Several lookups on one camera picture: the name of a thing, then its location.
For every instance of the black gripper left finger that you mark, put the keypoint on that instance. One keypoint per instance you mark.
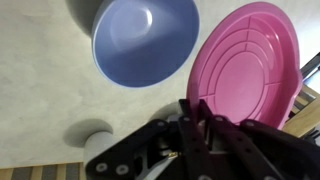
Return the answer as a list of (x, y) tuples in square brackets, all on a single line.
[(146, 153)]

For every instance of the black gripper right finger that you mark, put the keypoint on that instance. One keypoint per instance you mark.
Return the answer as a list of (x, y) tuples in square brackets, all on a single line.
[(260, 153)]

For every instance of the pink plastic plate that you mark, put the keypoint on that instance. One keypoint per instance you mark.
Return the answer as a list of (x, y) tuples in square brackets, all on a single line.
[(246, 73)]

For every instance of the blue plastic bowl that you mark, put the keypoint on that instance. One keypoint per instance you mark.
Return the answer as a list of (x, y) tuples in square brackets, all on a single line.
[(143, 50)]

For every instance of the wooden chair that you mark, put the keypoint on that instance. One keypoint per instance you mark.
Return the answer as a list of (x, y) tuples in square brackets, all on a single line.
[(306, 116)]

